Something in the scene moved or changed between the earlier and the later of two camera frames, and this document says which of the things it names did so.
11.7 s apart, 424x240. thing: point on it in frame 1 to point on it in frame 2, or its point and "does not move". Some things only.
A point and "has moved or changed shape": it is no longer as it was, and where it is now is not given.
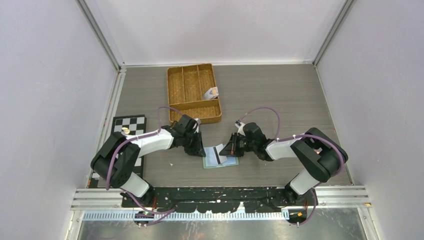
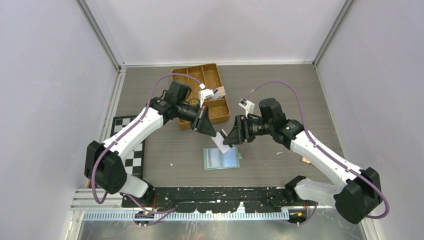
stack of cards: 211,93 to 218,93
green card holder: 210,160 does not move
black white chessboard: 136,124 does not move
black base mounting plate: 258,199 does not move
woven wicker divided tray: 187,84 has moved or changed shape
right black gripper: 231,148 to 240,132
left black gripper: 197,150 to 204,125
